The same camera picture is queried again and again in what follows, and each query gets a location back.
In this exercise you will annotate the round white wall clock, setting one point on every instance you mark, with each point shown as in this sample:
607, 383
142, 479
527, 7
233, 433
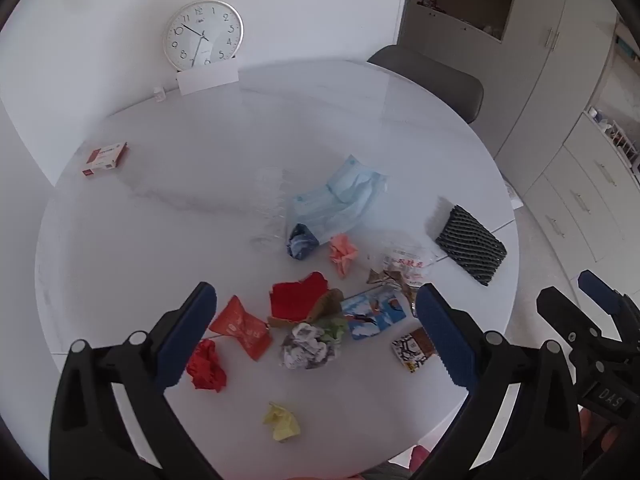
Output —
200, 35

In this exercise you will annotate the tall beige cabinet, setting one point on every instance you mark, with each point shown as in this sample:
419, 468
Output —
540, 85

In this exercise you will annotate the white dish rack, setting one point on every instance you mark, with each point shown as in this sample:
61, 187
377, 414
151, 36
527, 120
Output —
625, 142

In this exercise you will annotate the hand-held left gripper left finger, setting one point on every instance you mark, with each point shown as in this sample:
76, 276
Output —
187, 335

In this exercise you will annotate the brown patterned snack wrapper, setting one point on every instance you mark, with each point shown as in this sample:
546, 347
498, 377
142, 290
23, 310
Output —
412, 350

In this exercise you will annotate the black foam net sleeve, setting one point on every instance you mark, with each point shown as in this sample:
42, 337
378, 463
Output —
470, 245

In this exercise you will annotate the clear red-printed plastic wrapper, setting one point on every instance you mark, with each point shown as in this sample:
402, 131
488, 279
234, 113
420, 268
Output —
407, 265

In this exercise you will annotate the dark grey chair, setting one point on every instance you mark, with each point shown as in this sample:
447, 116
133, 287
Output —
430, 77

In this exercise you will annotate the red patterned clothing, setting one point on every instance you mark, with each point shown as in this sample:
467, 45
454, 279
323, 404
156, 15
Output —
420, 455

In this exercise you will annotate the brown torn paper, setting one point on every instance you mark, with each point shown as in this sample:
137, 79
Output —
327, 305

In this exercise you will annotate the white card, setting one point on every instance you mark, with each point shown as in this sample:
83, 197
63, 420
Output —
207, 81

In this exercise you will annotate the blue face mask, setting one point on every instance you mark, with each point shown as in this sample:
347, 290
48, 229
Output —
340, 200

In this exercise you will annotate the clear plastic cup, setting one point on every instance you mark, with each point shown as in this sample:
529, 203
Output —
270, 200

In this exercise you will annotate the blue picture wrapper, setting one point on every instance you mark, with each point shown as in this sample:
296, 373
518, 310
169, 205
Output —
375, 315

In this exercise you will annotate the blue crumpled paper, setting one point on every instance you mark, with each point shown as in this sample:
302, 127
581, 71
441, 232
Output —
301, 242

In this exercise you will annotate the yellow paper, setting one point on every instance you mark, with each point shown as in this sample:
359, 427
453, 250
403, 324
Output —
282, 422

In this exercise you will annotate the white drawer unit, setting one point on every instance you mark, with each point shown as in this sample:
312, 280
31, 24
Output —
585, 195

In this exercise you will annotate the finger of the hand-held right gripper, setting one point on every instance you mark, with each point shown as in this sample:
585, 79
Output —
597, 285
565, 310

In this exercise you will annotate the red and white box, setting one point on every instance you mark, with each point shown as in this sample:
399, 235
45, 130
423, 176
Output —
105, 158

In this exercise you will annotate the pink crumpled paper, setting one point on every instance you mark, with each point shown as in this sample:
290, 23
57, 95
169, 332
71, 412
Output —
344, 255

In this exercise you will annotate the orange-red wrapper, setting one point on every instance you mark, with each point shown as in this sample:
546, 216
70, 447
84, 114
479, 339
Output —
240, 327

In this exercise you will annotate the small white bottle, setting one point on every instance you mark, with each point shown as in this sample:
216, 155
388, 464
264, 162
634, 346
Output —
159, 95

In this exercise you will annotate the red paper sheet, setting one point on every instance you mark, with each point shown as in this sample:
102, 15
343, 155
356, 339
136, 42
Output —
295, 297

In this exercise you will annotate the brown foil wrapper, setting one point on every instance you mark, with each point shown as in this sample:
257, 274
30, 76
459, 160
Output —
387, 277

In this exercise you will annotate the black and white paper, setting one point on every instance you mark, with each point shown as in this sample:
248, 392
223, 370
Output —
307, 350

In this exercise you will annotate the green crumpled paper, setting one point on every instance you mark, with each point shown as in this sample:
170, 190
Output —
336, 330

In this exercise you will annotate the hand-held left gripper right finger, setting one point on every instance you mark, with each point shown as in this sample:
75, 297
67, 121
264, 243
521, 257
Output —
445, 335

